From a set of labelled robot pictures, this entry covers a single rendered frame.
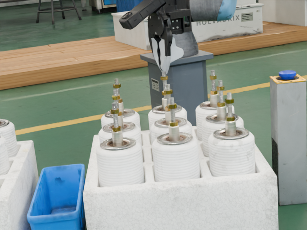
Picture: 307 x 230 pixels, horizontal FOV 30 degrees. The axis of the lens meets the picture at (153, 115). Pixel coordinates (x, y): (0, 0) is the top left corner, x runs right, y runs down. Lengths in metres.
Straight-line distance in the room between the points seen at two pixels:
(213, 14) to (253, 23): 1.92
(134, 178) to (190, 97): 0.73
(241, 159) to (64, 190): 0.54
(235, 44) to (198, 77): 1.72
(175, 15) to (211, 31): 2.20
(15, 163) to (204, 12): 0.77
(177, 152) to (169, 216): 0.13
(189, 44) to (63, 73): 1.43
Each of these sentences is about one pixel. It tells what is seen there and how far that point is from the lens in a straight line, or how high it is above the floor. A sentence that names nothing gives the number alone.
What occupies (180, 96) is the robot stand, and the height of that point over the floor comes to 0.18.
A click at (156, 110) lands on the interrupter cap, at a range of 1.41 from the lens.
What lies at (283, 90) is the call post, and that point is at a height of 0.29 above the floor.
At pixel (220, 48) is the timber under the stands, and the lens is 3.52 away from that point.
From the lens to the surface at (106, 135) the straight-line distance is 1.28.
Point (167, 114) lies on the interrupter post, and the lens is 1.29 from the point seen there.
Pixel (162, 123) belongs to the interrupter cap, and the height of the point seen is 0.25.
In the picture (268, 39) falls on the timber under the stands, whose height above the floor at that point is 0.05.
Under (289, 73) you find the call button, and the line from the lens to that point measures 1.39.
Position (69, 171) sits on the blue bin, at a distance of 1.50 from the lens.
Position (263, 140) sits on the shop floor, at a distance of 1.94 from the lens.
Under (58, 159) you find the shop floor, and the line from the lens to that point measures 1.92.
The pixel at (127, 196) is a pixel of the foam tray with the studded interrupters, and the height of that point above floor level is 0.17.
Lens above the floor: 0.63
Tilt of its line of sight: 16 degrees down
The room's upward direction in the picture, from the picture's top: 5 degrees counter-clockwise
